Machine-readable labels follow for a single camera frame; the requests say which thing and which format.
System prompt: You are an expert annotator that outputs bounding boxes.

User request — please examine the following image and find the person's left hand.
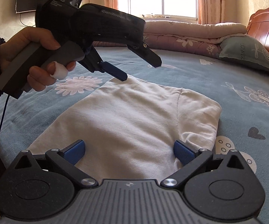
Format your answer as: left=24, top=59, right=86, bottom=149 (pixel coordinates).
left=0, top=27, right=77, bottom=92

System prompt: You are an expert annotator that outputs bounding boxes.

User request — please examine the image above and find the white printed long-sleeve shirt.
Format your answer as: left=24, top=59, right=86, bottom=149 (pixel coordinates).
left=27, top=75, right=222, bottom=180

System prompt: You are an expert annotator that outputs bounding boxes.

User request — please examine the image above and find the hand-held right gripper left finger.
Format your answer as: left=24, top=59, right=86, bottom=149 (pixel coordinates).
left=14, top=139, right=97, bottom=190

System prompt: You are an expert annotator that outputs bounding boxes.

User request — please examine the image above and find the blue floral bed sheet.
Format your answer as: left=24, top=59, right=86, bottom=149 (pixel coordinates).
left=0, top=45, right=269, bottom=224

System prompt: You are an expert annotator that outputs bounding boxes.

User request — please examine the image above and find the white finger bandage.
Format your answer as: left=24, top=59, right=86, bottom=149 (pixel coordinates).
left=51, top=62, right=68, bottom=79

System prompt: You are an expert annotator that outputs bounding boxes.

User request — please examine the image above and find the black television cable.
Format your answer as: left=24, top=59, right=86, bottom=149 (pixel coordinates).
left=19, top=13, right=36, bottom=27

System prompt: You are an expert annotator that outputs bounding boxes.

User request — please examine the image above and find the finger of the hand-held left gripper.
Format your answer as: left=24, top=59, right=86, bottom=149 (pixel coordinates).
left=127, top=42, right=162, bottom=67
left=82, top=46, right=128, bottom=81

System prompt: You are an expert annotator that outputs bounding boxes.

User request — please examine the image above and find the folded floral quilt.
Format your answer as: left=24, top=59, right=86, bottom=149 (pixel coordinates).
left=92, top=20, right=248, bottom=56

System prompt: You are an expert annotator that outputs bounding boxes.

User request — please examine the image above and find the grey-blue printed pillow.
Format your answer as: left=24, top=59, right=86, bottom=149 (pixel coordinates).
left=219, top=36, right=269, bottom=71

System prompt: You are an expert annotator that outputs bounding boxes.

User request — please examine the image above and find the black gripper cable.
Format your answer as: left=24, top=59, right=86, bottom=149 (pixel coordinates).
left=0, top=93, right=10, bottom=150

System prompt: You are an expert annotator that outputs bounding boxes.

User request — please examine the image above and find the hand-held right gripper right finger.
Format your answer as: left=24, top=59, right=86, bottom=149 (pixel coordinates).
left=161, top=139, right=247, bottom=190

